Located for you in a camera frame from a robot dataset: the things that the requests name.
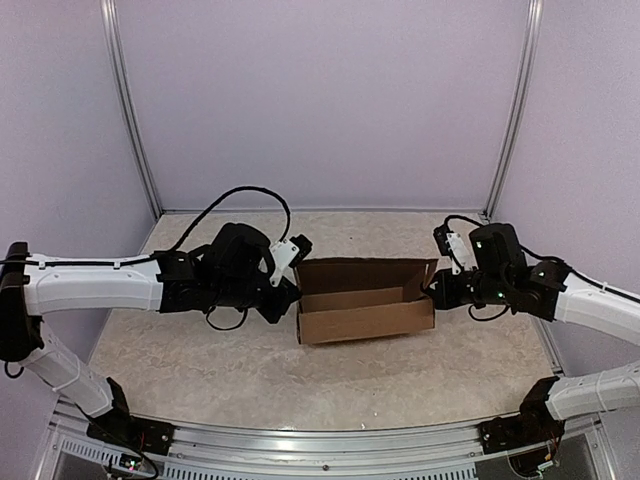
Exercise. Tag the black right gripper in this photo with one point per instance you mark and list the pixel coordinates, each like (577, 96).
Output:
(443, 299)

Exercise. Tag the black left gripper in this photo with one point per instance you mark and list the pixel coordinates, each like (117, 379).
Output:
(288, 296)

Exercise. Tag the brown cardboard box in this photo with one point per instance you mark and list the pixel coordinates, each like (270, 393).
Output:
(353, 299)

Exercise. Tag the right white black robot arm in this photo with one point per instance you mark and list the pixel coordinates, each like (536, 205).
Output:
(491, 269)

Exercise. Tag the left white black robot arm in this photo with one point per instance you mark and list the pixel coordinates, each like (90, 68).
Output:
(240, 269)

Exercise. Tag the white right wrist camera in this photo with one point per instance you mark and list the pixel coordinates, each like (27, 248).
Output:
(451, 244)

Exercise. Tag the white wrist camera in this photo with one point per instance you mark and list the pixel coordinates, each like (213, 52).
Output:
(285, 254)
(451, 244)

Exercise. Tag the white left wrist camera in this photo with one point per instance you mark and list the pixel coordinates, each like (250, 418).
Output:
(285, 254)

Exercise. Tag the front aluminium frame rail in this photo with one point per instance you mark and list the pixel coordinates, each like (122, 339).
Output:
(446, 451)

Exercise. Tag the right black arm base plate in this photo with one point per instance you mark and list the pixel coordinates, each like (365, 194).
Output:
(532, 424)

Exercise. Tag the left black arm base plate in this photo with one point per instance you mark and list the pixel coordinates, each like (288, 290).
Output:
(119, 427)

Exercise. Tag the right aluminium frame post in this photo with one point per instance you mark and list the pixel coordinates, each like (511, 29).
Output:
(517, 108)

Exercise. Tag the aluminium frame post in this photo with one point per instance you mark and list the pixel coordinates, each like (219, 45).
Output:
(517, 108)
(116, 55)

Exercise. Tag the left aluminium frame post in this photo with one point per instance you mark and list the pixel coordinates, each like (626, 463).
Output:
(116, 55)

